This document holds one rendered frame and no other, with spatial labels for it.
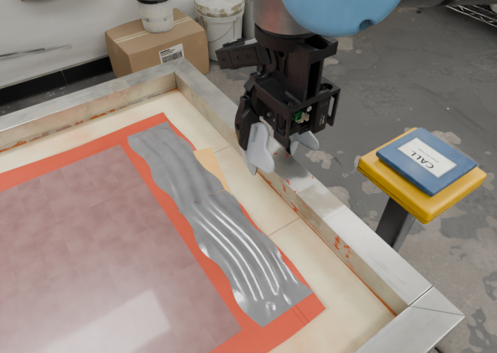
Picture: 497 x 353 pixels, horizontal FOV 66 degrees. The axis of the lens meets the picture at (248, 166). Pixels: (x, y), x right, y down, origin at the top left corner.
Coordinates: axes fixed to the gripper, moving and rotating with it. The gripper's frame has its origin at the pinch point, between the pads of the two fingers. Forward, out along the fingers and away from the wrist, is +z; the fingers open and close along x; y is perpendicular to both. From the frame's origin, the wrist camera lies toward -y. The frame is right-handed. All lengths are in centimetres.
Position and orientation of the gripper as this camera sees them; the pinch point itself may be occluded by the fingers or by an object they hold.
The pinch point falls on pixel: (269, 155)
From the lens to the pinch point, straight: 53.7
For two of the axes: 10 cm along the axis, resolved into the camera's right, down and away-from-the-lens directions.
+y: 5.6, 5.9, -5.8
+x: 8.3, -4.0, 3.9
